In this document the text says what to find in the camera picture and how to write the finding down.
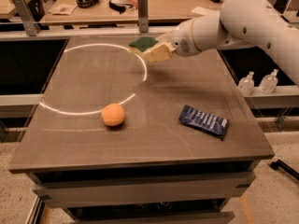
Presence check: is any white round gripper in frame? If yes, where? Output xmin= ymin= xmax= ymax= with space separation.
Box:
xmin=143 ymin=20 xmax=201 ymax=63

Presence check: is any green and yellow sponge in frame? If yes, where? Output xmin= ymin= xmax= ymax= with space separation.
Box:
xmin=129 ymin=36 xmax=158 ymax=53

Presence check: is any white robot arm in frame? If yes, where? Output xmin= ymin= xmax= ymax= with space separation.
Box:
xmin=143 ymin=0 xmax=299 ymax=85

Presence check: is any white paper sheet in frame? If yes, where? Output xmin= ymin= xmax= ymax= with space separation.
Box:
xmin=192 ymin=7 xmax=216 ymax=16

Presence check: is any orange fruit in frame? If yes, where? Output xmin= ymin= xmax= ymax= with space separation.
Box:
xmin=101 ymin=104 xmax=125 ymax=126

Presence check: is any clear plastic bottle left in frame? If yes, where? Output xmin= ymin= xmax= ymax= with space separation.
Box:
xmin=238 ymin=71 xmax=254 ymax=96

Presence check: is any clear plastic bottle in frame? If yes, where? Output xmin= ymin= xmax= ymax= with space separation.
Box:
xmin=238 ymin=71 xmax=254 ymax=96
xmin=259 ymin=69 xmax=278 ymax=94

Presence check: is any blue snack packet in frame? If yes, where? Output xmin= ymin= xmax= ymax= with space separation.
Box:
xmin=178 ymin=105 xmax=230 ymax=140

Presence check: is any small paper card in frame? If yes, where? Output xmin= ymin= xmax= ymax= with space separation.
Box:
xmin=50 ymin=4 xmax=77 ymax=15

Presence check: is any clear plastic bottle right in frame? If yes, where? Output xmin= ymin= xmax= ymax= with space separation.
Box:
xmin=259 ymin=69 xmax=278 ymax=94

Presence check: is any grey table drawer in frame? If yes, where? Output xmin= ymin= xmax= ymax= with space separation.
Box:
xmin=34 ymin=171 xmax=255 ymax=208

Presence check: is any black stand leg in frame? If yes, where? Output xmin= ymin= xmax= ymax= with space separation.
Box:
xmin=270 ymin=160 xmax=299 ymax=181

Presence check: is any grey metal bracket middle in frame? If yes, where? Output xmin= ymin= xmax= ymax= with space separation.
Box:
xmin=137 ymin=0 xmax=149 ymax=33

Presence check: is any grey metal bracket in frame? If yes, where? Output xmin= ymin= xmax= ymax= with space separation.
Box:
xmin=137 ymin=0 xmax=149 ymax=33
xmin=12 ymin=0 xmax=40 ymax=36

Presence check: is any grey metal bracket left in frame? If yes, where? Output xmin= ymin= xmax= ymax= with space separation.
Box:
xmin=12 ymin=0 xmax=40 ymax=36

